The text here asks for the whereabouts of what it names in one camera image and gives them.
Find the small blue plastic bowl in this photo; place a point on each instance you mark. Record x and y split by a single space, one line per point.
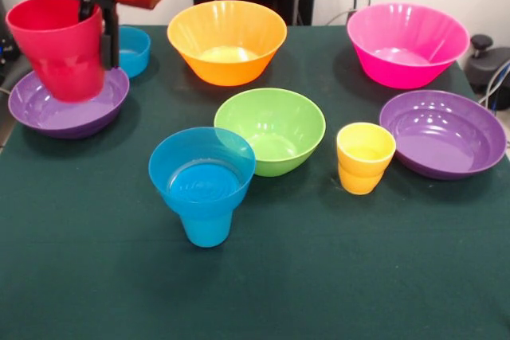
135 61
203 204

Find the red plastic cup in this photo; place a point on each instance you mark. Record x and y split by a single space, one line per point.
63 65

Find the orange plastic bowl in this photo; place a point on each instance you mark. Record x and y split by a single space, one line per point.
227 33

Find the green plastic bowl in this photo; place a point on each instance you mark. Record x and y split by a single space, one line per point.
291 117

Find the blue plastic cup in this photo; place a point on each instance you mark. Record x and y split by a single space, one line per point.
207 232

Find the pink plastic bowl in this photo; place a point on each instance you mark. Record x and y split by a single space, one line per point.
404 69

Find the grey rounded base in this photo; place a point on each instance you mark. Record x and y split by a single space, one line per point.
20 65

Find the black equipment box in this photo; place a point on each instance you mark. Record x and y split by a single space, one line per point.
5 49

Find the purple plastic bowl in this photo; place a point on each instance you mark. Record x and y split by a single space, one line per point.
79 125
442 145

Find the dark green tablecloth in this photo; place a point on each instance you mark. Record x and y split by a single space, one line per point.
255 276

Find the yellow plastic cup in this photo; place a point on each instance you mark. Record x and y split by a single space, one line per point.
360 177

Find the black clamp with knob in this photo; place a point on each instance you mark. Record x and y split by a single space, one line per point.
488 63

